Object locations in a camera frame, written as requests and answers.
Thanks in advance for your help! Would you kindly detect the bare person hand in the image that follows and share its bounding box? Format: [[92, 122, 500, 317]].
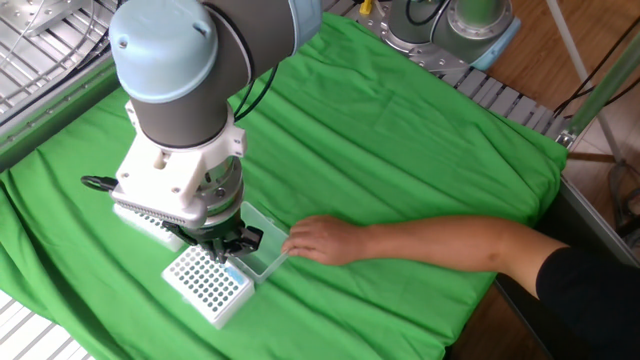
[[281, 214, 369, 267]]

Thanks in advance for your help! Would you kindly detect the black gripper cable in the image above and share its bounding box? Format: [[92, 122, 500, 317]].
[[232, 62, 281, 124]]

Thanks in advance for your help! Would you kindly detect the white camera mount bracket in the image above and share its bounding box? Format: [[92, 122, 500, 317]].
[[110, 99, 249, 211]]

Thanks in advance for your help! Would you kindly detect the bare person forearm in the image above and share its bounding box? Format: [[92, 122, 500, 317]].
[[362, 215, 569, 301]]

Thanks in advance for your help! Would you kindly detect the aluminium corner bracket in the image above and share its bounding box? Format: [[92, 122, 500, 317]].
[[554, 128, 579, 150]]

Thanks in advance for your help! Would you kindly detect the black floor cable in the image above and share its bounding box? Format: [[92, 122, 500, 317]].
[[552, 18, 640, 119]]

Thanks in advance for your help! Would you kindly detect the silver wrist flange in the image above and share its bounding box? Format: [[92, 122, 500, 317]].
[[199, 154, 246, 219]]

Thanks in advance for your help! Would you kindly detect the green frame post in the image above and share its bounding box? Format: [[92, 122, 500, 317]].
[[567, 29, 640, 139]]

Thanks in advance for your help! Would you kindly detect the green table cloth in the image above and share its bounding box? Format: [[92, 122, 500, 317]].
[[0, 9, 570, 360]]

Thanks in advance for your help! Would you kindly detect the aluminium table edge rail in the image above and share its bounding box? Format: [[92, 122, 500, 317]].
[[559, 177, 640, 284]]

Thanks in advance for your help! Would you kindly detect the white pole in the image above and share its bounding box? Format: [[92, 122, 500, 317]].
[[544, 0, 626, 164]]

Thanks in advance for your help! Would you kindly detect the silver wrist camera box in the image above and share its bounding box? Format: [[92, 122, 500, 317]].
[[110, 192, 209, 230]]

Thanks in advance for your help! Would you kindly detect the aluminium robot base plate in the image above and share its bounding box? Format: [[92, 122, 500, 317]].
[[349, 0, 484, 84]]

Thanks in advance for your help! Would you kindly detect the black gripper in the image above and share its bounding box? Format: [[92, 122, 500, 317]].
[[162, 208, 265, 265]]

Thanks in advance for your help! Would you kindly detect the white pipette tip box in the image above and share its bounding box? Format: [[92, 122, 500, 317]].
[[160, 200, 291, 330], [112, 202, 186, 254]]

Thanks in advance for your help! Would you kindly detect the black camera cable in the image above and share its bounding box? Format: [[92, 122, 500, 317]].
[[79, 174, 119, 194]]

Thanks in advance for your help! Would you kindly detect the perforated aluminium plate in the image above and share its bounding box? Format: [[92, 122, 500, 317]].
[[0, 0, 89, 39]]

